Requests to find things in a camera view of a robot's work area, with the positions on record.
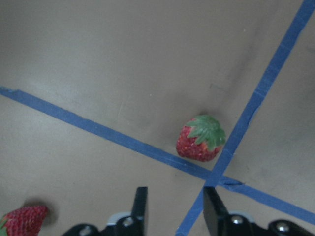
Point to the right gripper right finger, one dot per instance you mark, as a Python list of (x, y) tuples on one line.
[(214, 212)]

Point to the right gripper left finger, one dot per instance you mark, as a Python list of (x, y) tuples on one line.
[(139, 212)]

